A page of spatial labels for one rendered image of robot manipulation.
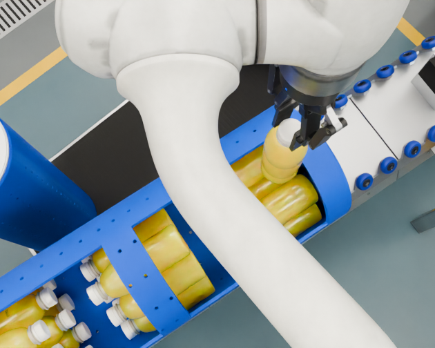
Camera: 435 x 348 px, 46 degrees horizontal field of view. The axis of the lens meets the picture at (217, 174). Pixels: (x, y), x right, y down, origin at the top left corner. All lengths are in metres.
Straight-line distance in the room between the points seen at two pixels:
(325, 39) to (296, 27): 0.03
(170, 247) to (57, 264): 0.21
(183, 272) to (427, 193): 1.56
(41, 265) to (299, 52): 0.74
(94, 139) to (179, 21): 1.83
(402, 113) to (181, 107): 1.08
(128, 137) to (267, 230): 1.83
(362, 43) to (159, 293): 0.66
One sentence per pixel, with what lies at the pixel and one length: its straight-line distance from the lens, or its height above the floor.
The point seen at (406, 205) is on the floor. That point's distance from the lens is 2.37.
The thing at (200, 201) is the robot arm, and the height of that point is 1.81.
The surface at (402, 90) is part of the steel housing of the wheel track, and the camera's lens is 1.46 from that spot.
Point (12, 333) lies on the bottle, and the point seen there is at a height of 1.18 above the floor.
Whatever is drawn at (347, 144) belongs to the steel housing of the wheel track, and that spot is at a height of 0.93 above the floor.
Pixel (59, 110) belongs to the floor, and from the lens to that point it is 2.47.
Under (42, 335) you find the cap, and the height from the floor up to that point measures 1.17.
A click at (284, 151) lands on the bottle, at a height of 1.42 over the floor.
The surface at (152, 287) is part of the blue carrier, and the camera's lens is 0.98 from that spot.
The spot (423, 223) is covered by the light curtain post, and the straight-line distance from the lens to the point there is 2.27.
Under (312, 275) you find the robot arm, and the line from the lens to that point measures 0.39.
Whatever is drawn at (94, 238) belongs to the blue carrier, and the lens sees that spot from 1.02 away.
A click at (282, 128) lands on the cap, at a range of 0.79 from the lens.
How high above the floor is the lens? 2.19
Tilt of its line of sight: 75 degrees down
